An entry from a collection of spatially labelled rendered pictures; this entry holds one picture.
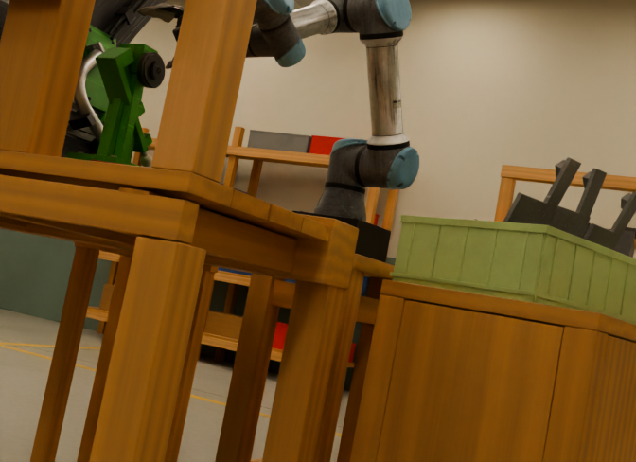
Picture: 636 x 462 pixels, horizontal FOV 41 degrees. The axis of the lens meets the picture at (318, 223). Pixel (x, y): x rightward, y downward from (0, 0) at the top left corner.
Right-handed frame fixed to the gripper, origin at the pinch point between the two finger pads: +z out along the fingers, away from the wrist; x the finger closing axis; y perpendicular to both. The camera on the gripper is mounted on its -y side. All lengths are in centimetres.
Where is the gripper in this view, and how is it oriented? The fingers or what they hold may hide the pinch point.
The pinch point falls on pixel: (150, 41)
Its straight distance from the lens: 206.7
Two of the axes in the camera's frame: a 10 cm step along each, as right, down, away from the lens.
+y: 2.2, -5.6, 8.0
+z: -9.1, 1.8, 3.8
